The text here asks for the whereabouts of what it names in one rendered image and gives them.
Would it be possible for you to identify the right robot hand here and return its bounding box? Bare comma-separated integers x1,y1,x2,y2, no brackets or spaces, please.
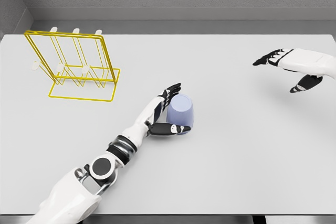
252,48,334,94

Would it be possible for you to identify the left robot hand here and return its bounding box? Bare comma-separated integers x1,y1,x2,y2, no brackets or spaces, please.
134,82,192,137

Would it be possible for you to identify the lavender cup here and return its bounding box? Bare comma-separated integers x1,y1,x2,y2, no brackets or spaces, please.
166,94,195,136

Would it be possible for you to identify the yellow wire cup holder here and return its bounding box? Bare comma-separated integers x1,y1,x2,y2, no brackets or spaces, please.
23,27,121,103

